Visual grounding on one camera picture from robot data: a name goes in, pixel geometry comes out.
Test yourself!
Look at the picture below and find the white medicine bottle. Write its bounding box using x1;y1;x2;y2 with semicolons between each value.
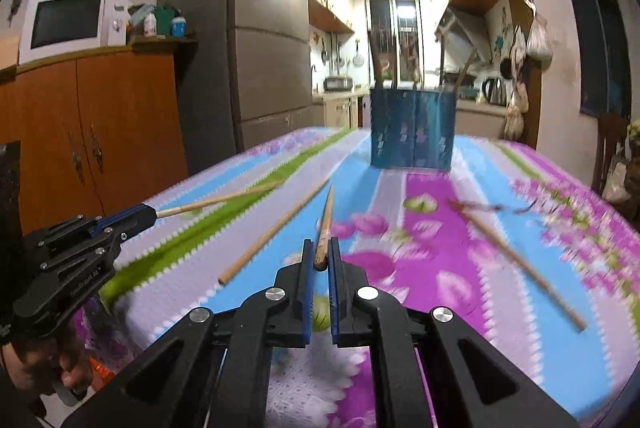
143;12;157;38

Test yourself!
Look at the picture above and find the white microwave oven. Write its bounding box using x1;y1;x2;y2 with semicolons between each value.
18;0;129;65

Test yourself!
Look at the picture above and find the white plastic bag hanging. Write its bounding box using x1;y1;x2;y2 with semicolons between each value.
526;14;553;64

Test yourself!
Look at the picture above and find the blue perforated utensil holder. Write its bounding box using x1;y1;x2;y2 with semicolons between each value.
370;88;457;171

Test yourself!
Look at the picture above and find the range hood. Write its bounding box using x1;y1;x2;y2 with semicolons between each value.
435;7;492;66

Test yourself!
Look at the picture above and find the orange wooden cabinet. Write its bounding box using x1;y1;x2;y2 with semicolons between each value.
1;39;196;233

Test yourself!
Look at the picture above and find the dark curtained window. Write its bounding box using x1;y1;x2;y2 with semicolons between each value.
572;0;631;118

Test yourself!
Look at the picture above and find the silver toaster oven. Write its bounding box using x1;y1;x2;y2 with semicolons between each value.
323;76;354;92

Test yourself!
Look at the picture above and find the blue lid jar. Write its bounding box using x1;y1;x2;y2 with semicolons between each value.
170;16;186;38

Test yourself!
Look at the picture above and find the green cup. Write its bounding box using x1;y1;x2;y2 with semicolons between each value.
154;6;176;36

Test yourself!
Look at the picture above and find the floral striped tablecloth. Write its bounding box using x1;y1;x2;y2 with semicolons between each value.
75;128;639;425

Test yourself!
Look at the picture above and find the wooden chair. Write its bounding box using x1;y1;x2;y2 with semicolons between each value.
591;114;639;203

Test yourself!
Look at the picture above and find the kitchen window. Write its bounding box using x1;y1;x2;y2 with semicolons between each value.
367;0;423;88

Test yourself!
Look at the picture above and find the grey refrigerator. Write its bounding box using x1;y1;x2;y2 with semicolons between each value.
157;0;314;174

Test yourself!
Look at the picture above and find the steel electric kettle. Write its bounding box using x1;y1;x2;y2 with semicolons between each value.
482;78;506;107

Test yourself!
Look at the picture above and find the wooden chopstick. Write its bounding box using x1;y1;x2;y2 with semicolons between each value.
449;200;588;333
156;181;283;219
408;47;421;88
314;185;334;272
454;47;477;92
369;36;383;90
218;177;330;286

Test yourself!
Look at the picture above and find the person left hand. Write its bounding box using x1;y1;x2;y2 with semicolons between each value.
1;327;93;402

